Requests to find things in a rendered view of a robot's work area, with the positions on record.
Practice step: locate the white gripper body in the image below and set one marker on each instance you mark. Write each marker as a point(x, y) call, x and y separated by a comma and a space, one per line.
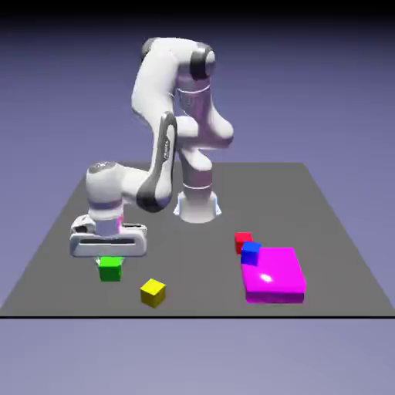
point(108, 247)

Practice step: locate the small green cube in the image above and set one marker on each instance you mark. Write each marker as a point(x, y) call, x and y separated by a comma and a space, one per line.
point(110, 269)

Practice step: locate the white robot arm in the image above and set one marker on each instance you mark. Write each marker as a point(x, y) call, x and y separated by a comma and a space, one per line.
point(154, 92)

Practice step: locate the small yellow cube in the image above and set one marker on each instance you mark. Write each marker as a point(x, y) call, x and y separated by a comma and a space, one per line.
point(152, 293)

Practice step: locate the small red cube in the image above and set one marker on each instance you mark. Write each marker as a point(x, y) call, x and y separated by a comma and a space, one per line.
point(242, 239)

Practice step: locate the small blue cube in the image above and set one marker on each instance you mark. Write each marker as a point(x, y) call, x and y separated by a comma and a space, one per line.
point(250, 253)

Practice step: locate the large magenta box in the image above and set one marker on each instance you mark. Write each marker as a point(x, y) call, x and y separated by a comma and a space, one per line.
point(274, 274)

